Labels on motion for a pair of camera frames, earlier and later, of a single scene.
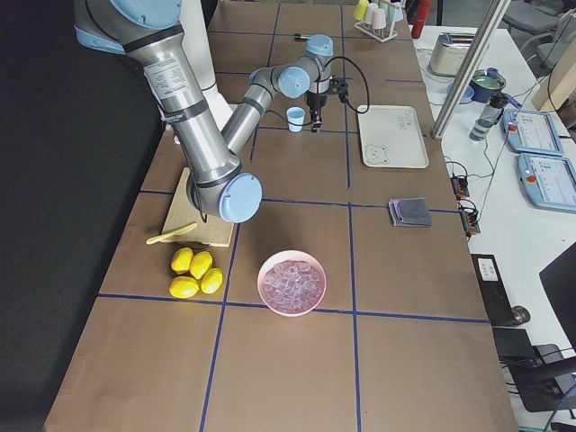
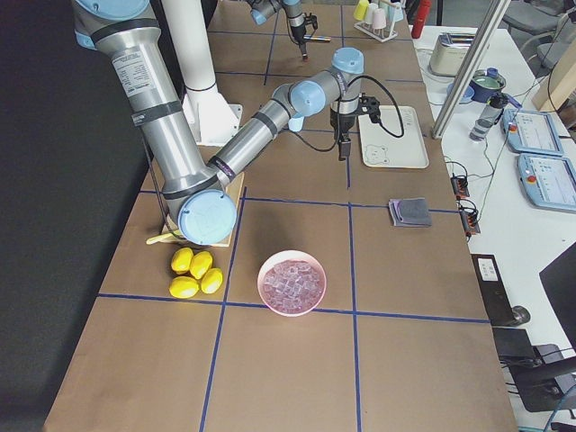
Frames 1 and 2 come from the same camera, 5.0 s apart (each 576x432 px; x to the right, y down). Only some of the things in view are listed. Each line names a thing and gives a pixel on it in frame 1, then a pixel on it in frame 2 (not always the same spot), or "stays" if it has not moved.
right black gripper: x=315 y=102 -> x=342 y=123
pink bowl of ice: x=292 y=283 stays
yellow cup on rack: x=360 y=11 stays
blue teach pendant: x=532 y=131 stays
